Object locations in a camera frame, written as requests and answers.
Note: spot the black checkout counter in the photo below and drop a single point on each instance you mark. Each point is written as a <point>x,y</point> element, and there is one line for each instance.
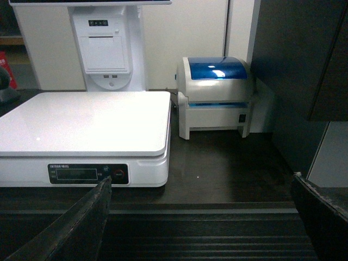
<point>227,198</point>

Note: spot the white blue label printer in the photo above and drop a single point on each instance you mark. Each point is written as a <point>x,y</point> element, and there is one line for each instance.
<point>214,93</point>

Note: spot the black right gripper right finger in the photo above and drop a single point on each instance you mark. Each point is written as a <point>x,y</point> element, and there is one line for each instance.
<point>323,212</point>

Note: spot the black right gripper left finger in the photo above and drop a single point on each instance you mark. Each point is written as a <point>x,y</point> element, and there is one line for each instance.
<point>77,234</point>

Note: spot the white electronic scale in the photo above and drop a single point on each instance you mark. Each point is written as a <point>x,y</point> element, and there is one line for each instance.
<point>77,139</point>

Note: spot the white POS terminal stand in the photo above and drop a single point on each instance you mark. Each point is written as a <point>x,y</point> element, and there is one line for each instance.
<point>110,41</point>

